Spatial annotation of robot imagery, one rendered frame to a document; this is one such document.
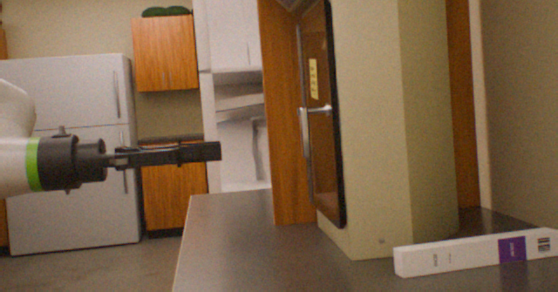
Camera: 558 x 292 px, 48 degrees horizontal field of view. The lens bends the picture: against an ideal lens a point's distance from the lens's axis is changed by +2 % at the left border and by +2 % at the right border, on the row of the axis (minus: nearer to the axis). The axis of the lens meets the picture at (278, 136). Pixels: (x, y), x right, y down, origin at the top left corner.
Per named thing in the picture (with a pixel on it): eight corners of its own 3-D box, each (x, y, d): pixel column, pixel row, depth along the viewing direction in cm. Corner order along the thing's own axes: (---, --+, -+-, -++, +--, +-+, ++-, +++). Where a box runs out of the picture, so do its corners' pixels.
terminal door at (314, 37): (315, 204, 136) (302, 22, 134) (345, 231, 106) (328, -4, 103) (311, 204, 136) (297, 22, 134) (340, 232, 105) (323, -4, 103)
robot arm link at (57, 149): (53, 192, 109) (40, 200, 100) (47, 125, 108) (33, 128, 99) (90, 188, 110) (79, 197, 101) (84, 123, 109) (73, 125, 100)
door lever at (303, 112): (331, 156, 108) (329, 154, 111) (328, 102, 107) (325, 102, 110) (302, 159, 108) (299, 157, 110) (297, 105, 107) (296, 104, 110)
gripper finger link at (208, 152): (179, 146, 105) (179, 146, 104) (221, 142, 106) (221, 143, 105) (180, 163, 105) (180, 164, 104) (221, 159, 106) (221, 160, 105)
